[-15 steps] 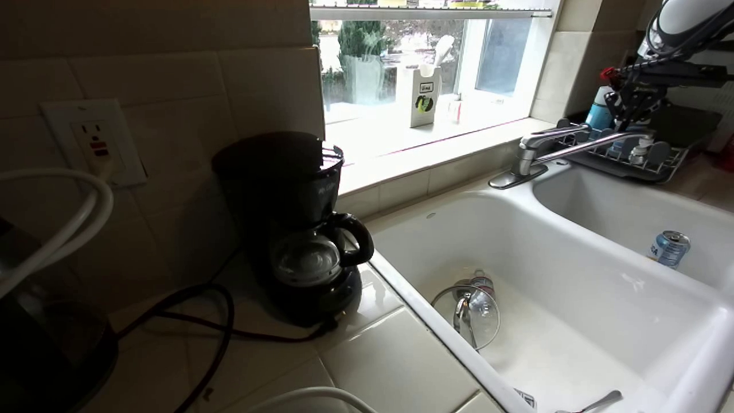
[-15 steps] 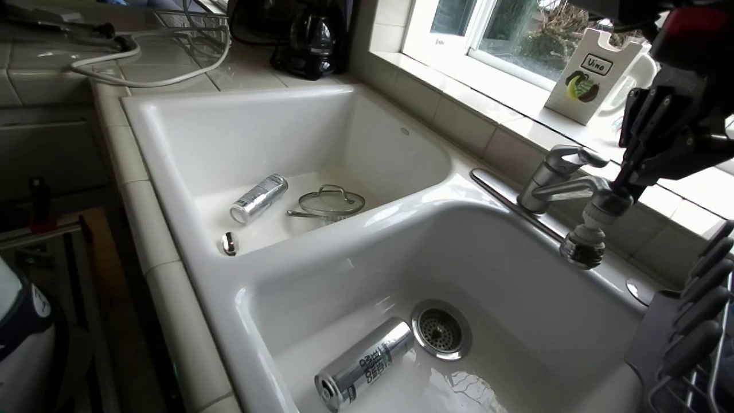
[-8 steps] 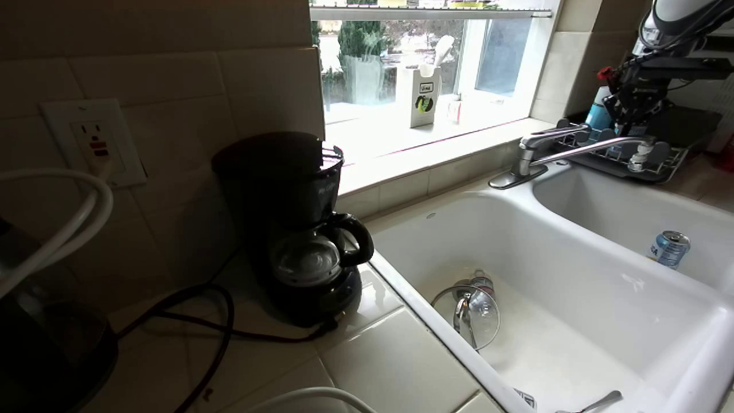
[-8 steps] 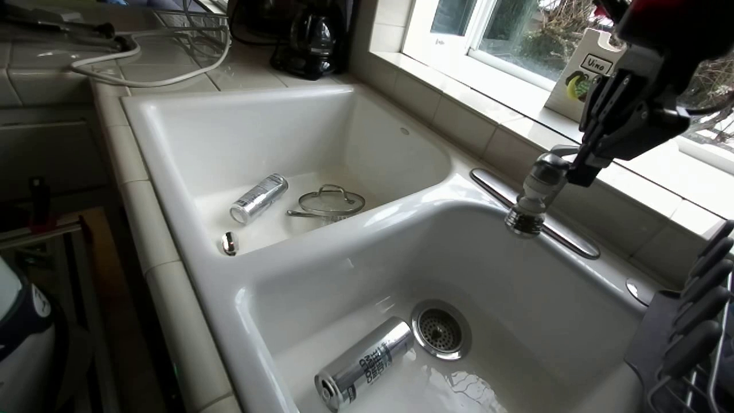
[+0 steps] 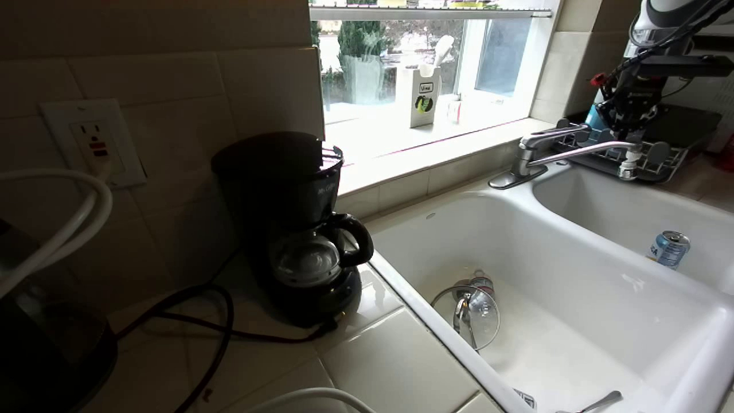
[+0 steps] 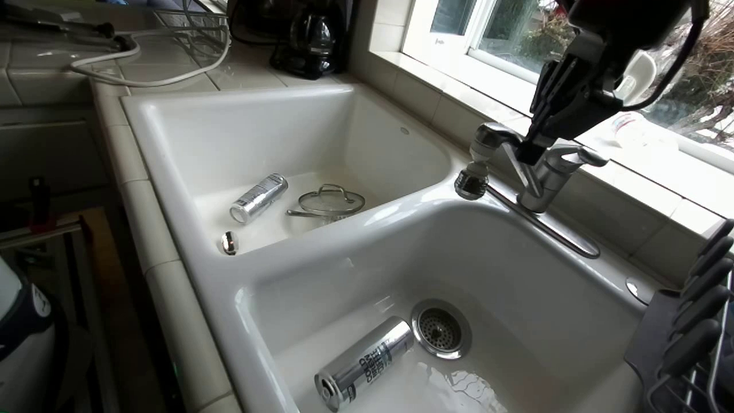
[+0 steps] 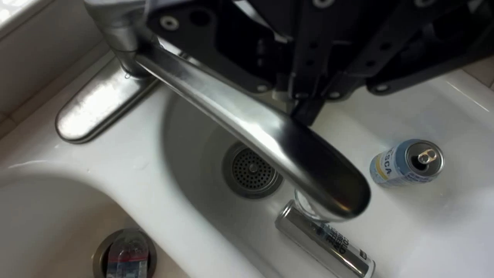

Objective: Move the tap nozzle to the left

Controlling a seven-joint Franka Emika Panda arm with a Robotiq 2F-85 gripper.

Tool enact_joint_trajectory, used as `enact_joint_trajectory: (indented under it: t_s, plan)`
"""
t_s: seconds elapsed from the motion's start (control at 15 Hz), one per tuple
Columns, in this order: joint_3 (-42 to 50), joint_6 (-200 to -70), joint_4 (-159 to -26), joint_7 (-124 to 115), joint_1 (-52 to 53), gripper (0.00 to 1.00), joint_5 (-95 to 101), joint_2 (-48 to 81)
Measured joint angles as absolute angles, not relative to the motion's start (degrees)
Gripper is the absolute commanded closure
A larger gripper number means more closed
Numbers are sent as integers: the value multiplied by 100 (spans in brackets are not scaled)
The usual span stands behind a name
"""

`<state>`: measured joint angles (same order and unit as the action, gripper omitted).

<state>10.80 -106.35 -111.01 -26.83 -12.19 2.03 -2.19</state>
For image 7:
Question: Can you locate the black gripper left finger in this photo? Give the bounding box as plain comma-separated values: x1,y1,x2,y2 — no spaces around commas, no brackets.
145,0,290,96

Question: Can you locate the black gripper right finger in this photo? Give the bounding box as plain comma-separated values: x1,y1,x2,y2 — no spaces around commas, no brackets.
288,0,494,127

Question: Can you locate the chrome tap spout with nozzle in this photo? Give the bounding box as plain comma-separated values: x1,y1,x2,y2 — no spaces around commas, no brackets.
134,36,373,223

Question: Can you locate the chrome tap body with lever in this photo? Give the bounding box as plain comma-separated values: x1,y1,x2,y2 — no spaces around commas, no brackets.
83,0,158,81

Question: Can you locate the blue drink can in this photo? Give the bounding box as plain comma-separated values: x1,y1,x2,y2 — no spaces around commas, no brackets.
367,138,446,189

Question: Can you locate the metal drain strainer basket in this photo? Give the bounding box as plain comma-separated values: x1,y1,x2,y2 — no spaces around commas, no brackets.
220,141,283,201

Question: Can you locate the white double basin sink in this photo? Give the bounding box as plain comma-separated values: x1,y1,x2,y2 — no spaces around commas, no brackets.
0,51,494,278

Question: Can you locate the silver can with black print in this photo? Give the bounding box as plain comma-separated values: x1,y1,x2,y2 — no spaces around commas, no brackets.
273,200,376,278

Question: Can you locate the chrome tap base plate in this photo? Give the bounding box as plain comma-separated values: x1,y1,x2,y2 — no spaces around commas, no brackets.
53,55,162,146

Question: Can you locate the metal sink drain ring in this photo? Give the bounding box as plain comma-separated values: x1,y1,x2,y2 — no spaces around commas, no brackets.
90,228,158,278

